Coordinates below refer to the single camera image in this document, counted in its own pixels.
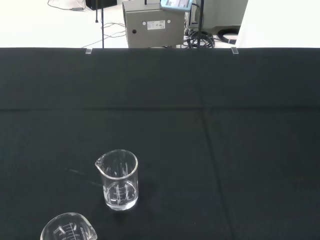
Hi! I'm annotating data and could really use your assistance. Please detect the black bench cloth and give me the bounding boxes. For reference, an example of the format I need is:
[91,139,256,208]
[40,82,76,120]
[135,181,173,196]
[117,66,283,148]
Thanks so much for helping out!
[0,46,320,240]

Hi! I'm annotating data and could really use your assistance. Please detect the grey metal control cabinet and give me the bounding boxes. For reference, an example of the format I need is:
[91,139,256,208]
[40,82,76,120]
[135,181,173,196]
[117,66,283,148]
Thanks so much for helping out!
[122,0,186,49]

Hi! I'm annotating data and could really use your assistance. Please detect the black stand pole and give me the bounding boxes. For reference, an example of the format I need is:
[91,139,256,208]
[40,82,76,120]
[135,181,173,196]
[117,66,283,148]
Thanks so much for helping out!
[196,0,205,50]

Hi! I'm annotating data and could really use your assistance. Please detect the black tripod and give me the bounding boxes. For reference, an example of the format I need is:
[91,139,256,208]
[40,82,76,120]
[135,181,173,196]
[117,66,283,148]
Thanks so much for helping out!
[94,0,106,49]

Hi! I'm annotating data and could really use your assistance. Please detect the blue-edged tablet screen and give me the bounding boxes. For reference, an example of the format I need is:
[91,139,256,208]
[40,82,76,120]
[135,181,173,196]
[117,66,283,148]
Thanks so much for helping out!
[159,0,194,13]

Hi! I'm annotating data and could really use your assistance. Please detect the black box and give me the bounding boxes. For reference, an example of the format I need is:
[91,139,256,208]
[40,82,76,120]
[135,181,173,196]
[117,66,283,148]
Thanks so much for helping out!
[85,0,118,11]

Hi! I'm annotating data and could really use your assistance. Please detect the black cable bundle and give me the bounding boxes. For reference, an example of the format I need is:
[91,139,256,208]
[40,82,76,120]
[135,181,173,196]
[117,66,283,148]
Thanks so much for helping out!
[183,26,216,49]

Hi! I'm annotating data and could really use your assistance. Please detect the black coiled cable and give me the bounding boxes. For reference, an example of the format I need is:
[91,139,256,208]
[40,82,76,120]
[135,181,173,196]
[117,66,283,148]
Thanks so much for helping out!
[216,27,240,44]

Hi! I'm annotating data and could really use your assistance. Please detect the grey power adapter with cable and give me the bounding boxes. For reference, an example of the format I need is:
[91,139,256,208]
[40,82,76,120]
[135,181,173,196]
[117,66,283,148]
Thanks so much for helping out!
[47,0,86,12]

